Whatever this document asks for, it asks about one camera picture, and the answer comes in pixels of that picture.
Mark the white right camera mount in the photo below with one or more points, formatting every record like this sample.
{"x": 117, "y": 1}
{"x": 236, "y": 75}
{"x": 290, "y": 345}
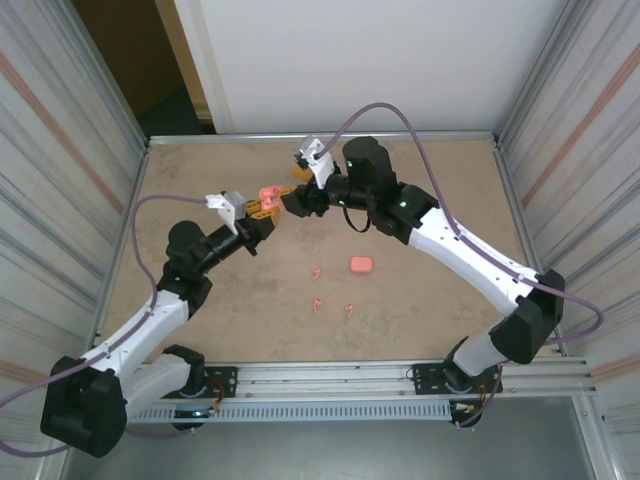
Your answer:
{"x": 322, "y": 170}

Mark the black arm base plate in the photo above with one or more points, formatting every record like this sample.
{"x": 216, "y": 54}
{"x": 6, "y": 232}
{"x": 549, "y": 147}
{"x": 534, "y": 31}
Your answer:
{"x": 425, "y": 375}
{"x": 225, "y": 375}

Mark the aluminium corner post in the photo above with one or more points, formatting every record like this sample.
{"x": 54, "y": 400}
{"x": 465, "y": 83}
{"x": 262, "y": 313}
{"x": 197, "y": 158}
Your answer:
{"x": 110, "y": 80}
{"x": 536, "y": 75}

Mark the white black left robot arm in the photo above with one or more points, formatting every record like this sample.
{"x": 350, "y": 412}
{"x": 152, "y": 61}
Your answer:
{"x": 135, "y": 330}

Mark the white door frame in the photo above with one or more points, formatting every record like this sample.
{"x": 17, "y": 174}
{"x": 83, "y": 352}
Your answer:
{"x": 200, "y": 60}

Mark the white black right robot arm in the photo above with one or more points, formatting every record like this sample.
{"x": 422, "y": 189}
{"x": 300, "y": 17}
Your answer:
{"x": 465, "y": 255}

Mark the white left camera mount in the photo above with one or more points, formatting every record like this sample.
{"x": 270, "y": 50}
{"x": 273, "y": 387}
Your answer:
{"x": 220, "y": 205}

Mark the pink earbud charging case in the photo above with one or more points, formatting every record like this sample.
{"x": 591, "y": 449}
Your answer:
{"x": 270, "y": 200}
{"x": 361, "y": 264}

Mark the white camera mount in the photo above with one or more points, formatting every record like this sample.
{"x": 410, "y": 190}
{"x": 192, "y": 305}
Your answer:
{"x": 322, "y": 170}
{"x": 220, "y": 205}

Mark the brown wooden door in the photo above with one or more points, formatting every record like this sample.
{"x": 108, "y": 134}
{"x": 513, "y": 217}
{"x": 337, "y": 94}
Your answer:
{"x": 130, "y": 50}

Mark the aluminium table edge rail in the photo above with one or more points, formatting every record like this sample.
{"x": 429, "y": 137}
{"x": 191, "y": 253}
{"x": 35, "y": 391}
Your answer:
{"x": 142, "y": 160}
{"x": 225, "y": 137}
{"x": 513, "y": 200}

